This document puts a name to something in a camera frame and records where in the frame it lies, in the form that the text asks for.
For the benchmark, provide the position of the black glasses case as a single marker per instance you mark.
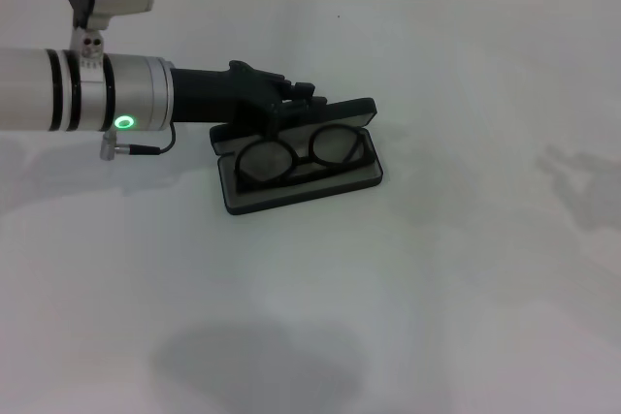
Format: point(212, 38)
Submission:
point(301, 191)

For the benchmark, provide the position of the black glasses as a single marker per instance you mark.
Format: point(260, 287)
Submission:
point(302, 160)

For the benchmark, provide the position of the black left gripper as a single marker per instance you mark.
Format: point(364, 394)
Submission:
point(204, 94)

